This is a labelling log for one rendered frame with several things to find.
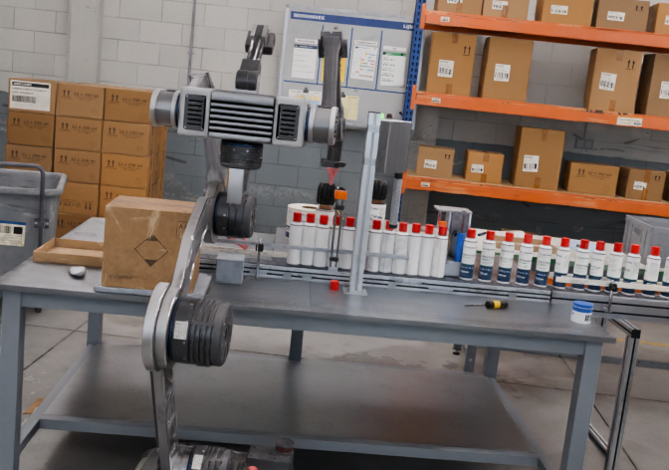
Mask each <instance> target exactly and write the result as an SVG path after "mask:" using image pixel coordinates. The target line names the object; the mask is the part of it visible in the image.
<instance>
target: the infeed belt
mask: <svg viewBox="0 0 669 470"><path fill-rule="evenodd" d="M217 256H218V255H212V254H200V259H207V260H216V258H217ZM244 263H251V264H257V259H255V258H250V259H249V258H245V261H244ZM260 264H262V265H273V266H284V267H295V268H306V269H317V270H328V269H329V268H327V267H325V268H315V267H313V266H311V267H306V266H301V265H299V266H291V265H288V264H287V261H277V260H266V259H260ZM363 274H371V275H381V276H392V277H403V278H414V279H425V280H436V281H447V282H458V283H469V284H480V285H491V286H502V287H513V288H524V289H535V290H546V291H551V289H550V288H548V287H546V288H544V289H543V288H537V287H534V284H529V285H528V286H527V287H521V286H517V285H515V282H510V285H501V284H498V283H497V281H495V280H491V283H481V282H479V281H478V279H472V281H471V282H466V281H461V280H459V277H451V276H444V277H443V279H435V278H432V277H429V278H424V277H419V276H407V275H402V276H399V275H393V274H391V273H390V274H382V273H379V272H378V273H369V272H366V271H363Z"/></svg>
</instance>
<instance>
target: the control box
mask: <svg viewBox="0 0 669 470"><path fill-rule="evenodd" d="M410 132H411V121H404V120H396V119H381V120H380V126H379V138H378V147H377V155H376V159H375V172H380V173H394V172H405V171H406V165H407V157H408V148H409V141H410Z"/></svg>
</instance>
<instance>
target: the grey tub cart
mask: <svg viewBox="0 0 669 470"><path fill-rule="evenodd" d="M0 165H1V166H15V167H29V168H37V169H39V170H40V171H33V170H18V169H3V168H0V277H1V276H3V275H4V274H6V273H7V272H9V271H10V270H12V269H13V268H15V267H16V266H18V265H20V264H21V263H23V262H24V261H26V260H27V259H29V258H30V257H32V256H33V251H34V250H36V249H38V248H39V247H41V246H42V245H44V244H46V243H47V242H49V241H50V240H52V239H53V238H56V231H57V223H58V214H59V205H60V197H61V195H62V194H63V191H64V188H65V185H66V182H67V180H68V176H67V174H64V173H59V172H47V171H45V169H44V168H43V167H42V166H41V165H39V164H36V163H23V162H9V161H0Z"/></svg>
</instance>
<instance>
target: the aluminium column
mask: <svg viewBox="0 0 669 470"><path fill-rule="evenodd" d="M380 120H381V113H378V112H368V115H367V124H373V125H376V126H378V125H380ZM378 138H379V133H378V132H371V131H367V132H366V133H365V142H364V151H363V157H366V158H374V159H376V155H377V147H378ZM374 173H375V166H374V165H364V164H363V165H362V169H361V178H360V187H359V195H358V205H357V214H356V223H355V232H354V241H353V250H352V259H351V268H350V277H349V287H348V289H349V291H350V292H355V293H361V288H362V279H363V270H364V261H365V252H366V243H367V234H368V226H369V217H370V208H371V199H372V190H373V181H374Z"/></svg>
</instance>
